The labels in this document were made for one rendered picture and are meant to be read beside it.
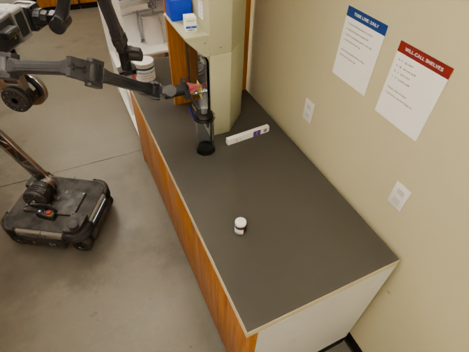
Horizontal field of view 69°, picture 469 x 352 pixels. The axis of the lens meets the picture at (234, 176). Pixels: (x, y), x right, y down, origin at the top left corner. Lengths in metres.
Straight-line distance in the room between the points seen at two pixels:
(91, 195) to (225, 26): 1.62
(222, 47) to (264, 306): 1.13
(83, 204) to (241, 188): 1.38
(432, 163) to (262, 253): 0.70
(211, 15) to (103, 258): 1.79
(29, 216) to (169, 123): 1.25
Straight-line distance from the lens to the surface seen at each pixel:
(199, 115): 1.67
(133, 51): 2.01
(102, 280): 2.55
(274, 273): 1.39
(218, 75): 1.74
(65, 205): 2.68
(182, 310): 2.35
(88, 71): 1.49
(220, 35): 1.66
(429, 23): 1.27
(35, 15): 2.13
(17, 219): 2.77
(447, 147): 1.29
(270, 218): 1.54
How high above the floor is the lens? 2.14
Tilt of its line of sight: 45 degrees down
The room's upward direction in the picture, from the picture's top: 2 degrees clockwise
